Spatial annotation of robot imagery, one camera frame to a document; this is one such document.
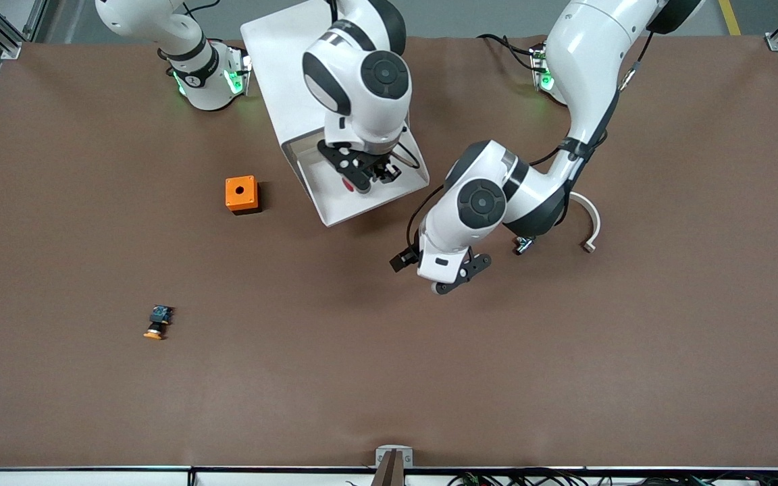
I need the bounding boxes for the grey metal mount bracket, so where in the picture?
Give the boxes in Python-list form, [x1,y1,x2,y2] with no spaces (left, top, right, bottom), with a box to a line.
[375,445,414,469]

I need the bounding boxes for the orange button enclosure box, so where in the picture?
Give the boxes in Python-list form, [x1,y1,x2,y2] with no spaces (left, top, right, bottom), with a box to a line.
[225,175,261,215]

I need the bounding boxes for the white table edge rail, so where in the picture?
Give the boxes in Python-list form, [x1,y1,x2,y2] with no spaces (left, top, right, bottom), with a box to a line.
[0,466,778,486]

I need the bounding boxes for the tangled black cables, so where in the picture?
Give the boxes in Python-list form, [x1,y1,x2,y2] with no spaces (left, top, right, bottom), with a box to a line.
[345,471,778,486]

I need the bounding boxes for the yellow mushroom push button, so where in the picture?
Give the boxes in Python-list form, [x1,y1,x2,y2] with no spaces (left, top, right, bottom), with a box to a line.
[143,305,175,341]

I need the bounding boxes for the black base cable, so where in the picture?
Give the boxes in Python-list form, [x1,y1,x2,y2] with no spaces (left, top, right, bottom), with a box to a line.
[477,32,540,74]

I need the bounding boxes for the white curved plastic piece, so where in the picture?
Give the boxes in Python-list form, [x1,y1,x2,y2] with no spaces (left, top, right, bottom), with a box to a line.
[568,192,602,254]

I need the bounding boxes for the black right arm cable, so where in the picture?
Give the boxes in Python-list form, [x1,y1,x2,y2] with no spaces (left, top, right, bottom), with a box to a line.
[392,125,422,169]

